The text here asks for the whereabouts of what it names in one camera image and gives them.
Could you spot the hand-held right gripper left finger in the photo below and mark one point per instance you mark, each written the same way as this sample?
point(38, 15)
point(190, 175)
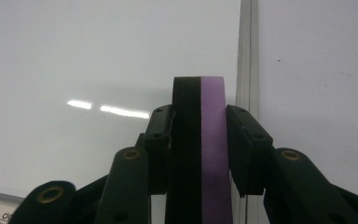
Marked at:
point(158, 146)

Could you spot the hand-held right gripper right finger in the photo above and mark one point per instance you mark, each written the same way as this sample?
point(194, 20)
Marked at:
point(248, 152)

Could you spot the purple and black whiteboard eraser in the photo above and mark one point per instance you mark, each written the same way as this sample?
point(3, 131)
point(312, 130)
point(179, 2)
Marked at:
point(199, 149)

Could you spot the whiteboard with silver frame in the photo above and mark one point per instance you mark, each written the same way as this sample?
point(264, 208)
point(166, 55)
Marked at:
point(90, 62)

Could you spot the white table sheet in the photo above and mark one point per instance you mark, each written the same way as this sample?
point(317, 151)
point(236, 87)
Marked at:
point(317, 77)

